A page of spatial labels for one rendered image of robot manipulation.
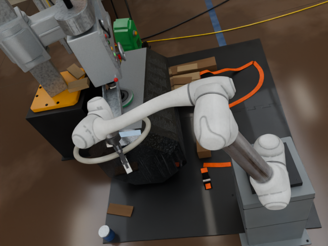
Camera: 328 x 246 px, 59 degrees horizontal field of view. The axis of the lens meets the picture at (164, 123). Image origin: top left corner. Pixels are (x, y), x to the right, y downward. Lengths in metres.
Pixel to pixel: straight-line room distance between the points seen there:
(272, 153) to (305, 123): 1.53
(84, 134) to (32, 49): 1.50
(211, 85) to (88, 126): 0.55
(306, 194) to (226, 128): 0.88
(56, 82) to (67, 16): 1.12
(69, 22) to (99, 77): 0.47
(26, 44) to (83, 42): 0.74
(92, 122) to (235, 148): 0.61
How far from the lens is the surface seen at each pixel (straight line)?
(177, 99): 1.23
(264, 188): 1.48
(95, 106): 1.39
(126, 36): 3.96
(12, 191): 3.72
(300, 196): 1.82
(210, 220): 2.60
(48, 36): 2.68
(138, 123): 2.23
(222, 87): 1.17
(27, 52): 2.65
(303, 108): 3.21
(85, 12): 1.91
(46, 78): 2.88
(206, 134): 1.04
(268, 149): 1.58
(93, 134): 1.28
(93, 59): 2.06
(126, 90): 2.45
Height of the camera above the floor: 2.44
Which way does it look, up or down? 49 degrees down
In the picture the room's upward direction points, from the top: 23 degrees counter-clockwise
